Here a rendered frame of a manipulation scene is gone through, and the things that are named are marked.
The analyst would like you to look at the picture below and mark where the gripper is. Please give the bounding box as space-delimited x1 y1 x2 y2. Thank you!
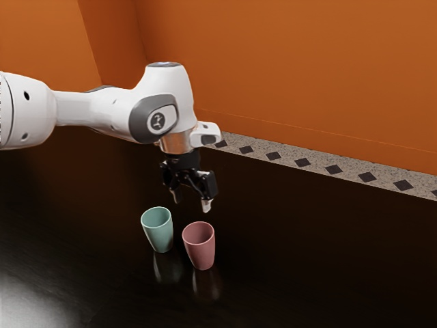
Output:
159 148 219 214

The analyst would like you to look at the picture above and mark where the pink cup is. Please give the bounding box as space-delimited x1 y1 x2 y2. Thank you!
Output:
181 221 216 271

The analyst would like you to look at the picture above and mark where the green cup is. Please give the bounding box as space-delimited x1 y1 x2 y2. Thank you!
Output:
140 206 174 254

